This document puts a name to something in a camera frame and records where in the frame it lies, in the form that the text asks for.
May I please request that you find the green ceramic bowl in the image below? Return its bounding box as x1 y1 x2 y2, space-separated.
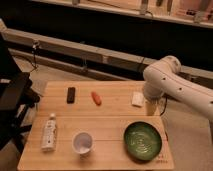
123 121 162 161

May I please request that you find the white tube bottle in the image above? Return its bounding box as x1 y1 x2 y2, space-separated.
41 113 57 151

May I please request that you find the white ceramic cup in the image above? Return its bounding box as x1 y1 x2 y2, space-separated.
72 132 93 155

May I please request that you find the black cable on wall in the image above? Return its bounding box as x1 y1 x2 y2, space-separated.
31 40 41 73

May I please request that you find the orange carrot toy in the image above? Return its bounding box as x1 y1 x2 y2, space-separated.
91 92 102 105

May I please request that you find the black chair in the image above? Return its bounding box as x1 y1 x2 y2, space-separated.
0 34 40 152

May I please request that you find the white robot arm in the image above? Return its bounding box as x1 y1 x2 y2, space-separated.
143 56 213 122

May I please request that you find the black eraser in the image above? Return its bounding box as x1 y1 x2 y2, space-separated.
67 87 75 104

